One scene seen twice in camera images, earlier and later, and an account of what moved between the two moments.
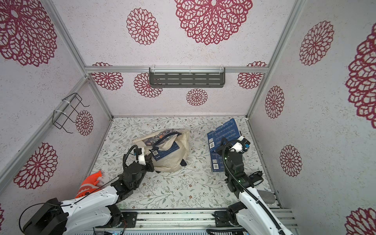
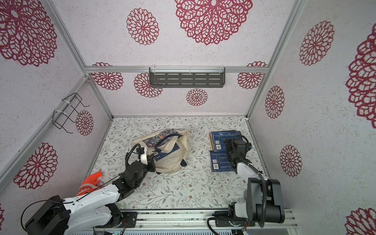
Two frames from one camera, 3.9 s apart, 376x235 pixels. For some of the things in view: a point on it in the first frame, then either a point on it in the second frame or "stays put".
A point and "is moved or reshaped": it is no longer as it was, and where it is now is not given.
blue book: (158, 154) stays put
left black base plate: (129, 221) stays put
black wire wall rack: (59, 118) stays put
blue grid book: (229, 130) is moved or reshaped
